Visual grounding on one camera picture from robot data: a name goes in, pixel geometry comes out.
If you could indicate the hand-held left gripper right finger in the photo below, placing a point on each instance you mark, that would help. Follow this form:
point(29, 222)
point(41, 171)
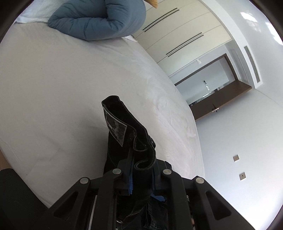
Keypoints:
point(158, 177)

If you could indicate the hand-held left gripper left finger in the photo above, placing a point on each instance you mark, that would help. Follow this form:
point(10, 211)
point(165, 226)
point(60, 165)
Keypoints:
point(130, 183)

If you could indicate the black denim pants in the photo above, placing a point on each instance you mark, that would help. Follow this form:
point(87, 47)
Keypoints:
point(123, 123)

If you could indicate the brown door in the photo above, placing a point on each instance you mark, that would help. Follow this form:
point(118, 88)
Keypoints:
point(221, 99)

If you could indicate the bed with white sheet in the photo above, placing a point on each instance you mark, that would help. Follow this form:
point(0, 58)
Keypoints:
point(66, 88)

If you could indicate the cream wardrobe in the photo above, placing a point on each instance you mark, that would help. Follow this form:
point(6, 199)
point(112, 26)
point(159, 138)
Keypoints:
point(181, 33)

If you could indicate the white air vent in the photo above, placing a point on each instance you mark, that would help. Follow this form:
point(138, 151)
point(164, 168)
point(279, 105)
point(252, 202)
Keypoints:
point(253, 64)

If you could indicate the blue rolled duvet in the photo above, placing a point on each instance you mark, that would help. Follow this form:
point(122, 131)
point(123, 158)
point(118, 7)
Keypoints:
point(99, 20)

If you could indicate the yellow pillow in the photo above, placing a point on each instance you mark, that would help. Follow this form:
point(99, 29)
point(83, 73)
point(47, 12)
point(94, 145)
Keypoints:
point(152, 2)

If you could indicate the white pillow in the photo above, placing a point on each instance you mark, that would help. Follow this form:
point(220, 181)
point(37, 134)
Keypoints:
point(37, 11)

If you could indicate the white wall switch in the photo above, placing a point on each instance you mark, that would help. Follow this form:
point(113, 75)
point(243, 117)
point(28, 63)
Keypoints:
point(199, 61)

